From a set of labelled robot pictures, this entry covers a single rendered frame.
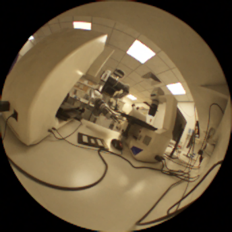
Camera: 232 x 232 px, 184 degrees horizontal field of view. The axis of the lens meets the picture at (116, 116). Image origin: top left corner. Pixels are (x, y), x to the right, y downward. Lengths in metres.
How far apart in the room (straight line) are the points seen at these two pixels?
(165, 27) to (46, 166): 0.51
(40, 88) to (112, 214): 0.28
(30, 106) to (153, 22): 0.41
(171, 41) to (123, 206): 0.49
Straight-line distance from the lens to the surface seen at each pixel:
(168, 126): 0.45
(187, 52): 0.37
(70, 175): 0.20
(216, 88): 0.48
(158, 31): 0.33
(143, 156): 0.40
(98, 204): 0.18
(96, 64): 0.45
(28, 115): 0.19
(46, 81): 0.19
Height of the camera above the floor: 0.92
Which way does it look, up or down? level
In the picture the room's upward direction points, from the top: 24 degrees clockwise
